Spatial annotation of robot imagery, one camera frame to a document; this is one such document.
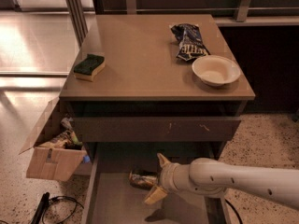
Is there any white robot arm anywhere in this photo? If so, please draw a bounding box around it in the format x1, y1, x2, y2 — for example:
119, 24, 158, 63
144, 153, 299, 210

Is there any metal rail shelf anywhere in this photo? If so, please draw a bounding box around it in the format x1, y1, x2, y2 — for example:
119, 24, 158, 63
93, 0, 299, 26

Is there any open middle drawer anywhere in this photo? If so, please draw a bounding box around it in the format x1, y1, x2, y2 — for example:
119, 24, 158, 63
81, 143, 231, 224

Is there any black cable on floor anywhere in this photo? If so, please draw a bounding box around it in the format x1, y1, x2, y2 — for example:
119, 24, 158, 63
41, 195, 85, 224

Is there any top drawer front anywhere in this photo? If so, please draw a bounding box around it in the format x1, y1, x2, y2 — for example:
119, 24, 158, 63
72, 117, 240, 142

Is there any black device on floor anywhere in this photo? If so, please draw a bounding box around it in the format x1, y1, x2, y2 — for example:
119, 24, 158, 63
30, 192, 50, 224

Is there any grey drawer cabinet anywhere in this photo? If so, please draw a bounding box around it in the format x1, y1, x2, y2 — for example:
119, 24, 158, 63
60, 15, 255, 156

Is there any cardboard box with trash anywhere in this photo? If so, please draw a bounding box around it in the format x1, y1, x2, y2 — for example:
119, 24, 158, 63
20, 98, 92, 181

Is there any green yellow sponge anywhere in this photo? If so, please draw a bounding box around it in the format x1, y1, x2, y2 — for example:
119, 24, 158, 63
73, 54, 106, 82

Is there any blue chip bag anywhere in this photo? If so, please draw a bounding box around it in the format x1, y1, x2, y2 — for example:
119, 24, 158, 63
170, 23, 210, 62

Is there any black cable right floor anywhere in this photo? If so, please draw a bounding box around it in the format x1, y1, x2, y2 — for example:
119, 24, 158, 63
224, 198, 244, 224

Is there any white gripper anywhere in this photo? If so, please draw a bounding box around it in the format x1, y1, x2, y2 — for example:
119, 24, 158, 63
144, 153, 190, 205

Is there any white bowl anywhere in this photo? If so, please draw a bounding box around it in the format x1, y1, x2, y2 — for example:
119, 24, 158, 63
192, 55, 241, 87

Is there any orange soda can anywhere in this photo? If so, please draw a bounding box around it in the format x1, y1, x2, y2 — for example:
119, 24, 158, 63
129, 170, 158, 189

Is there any metal window frame post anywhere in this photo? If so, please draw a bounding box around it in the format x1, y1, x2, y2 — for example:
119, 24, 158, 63
65, 0, 88, 47

